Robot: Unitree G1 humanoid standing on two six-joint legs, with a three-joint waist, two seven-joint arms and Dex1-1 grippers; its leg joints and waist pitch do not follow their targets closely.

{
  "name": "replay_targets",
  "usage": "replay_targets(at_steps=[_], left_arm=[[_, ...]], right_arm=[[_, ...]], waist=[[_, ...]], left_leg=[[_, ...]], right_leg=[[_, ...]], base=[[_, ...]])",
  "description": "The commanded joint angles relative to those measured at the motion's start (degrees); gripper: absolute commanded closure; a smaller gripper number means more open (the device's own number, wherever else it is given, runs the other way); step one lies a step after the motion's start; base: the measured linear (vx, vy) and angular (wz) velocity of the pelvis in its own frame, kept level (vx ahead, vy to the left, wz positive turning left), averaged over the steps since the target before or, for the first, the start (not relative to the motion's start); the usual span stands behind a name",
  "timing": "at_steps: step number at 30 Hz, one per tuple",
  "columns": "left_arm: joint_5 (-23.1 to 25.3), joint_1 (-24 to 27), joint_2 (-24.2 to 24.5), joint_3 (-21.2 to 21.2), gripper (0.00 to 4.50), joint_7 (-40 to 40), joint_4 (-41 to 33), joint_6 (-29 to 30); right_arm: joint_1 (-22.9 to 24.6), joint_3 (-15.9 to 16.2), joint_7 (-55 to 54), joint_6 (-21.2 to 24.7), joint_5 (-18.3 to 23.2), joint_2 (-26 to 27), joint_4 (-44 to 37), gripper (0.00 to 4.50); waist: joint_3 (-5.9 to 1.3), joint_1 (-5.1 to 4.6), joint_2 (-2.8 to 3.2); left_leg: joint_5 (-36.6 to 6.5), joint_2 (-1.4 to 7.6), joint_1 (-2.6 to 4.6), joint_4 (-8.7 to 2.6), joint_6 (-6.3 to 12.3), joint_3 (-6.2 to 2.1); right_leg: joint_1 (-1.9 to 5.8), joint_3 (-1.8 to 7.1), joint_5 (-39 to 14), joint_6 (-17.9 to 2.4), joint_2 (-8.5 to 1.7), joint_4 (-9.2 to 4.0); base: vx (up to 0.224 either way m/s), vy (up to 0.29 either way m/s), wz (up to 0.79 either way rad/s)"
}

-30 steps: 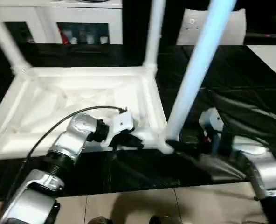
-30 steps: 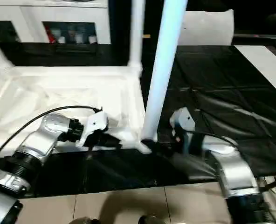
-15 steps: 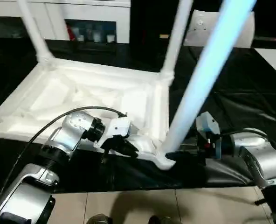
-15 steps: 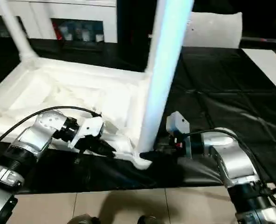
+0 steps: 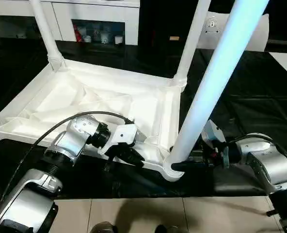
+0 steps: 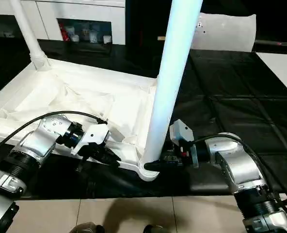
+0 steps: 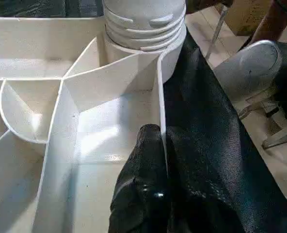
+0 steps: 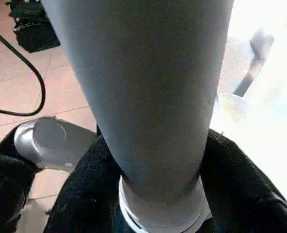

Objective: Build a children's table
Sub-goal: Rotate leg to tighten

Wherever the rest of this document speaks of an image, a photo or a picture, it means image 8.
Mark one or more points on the white plastic table leg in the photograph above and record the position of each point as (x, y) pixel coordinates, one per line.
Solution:
(146, 85)

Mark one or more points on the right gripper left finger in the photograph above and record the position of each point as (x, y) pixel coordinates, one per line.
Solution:
(85, 194)

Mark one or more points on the white plastic table top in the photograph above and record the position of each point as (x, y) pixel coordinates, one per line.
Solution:
(267, 145)

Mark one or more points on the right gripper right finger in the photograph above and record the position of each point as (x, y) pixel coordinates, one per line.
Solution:
(243, 194)

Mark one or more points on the black fabric bag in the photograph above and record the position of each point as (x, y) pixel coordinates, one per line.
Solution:
(36, 31)

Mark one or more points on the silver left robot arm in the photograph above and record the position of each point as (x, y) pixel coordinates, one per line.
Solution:
(49, 143)

